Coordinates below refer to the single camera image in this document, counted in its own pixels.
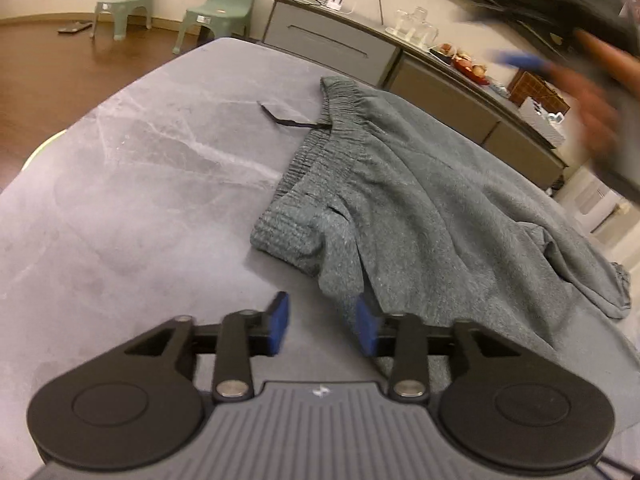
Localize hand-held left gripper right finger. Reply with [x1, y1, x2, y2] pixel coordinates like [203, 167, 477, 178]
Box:
[355, 296, 527, 404]

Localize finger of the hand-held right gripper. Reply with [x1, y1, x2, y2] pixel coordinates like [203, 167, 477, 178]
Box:
[487, 49, 557, 73]

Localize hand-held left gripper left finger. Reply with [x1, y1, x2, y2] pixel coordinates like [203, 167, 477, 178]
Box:
[124, 291, 291, 404]

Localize grey drawstring shorts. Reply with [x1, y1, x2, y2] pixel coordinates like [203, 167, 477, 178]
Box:
[250, 76, 632, 392]

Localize person's right hand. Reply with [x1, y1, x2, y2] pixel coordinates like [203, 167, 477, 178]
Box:
[547, 27, 624, 162]

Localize brown wicker basket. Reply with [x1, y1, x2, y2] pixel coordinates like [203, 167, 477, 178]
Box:
[507, 70, 572, 114]

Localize red fruit tray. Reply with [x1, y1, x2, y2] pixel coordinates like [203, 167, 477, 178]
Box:
[451, 51, 494, 84]

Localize white storage box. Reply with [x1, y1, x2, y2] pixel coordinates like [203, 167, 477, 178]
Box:
[517, 97, 569, 149]

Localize clear glass pitcher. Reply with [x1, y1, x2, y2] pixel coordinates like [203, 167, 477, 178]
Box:
[410, 6, 434, 38]

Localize white appliance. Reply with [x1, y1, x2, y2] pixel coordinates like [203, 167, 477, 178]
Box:
[554, 166, 627, 250]

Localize grey sideboard cabinet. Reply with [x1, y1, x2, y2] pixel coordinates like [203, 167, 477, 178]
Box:
[262, 0, 571, 192]

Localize pale yellow-green seat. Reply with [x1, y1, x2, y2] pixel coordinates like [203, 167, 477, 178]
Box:
[24, 127, 69, 173]

